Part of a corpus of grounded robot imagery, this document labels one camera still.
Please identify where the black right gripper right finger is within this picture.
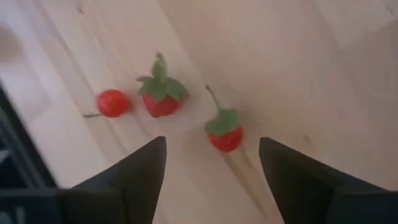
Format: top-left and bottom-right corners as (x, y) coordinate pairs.
(259, 136), (398, 224)

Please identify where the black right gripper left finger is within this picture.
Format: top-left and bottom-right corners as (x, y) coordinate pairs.
(58, 135), (168, 224)

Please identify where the red strawberry with green leaves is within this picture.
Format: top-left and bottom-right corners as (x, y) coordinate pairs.
(136, 52), (190, 118)
(203, 84), (245, 153)

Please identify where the red cherry tomato with stem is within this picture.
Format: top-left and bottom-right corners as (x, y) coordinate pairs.
(83, 89), (131, 119)

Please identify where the black table edge rail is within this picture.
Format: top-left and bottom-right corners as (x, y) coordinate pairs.
(0, 79), (60, 190)

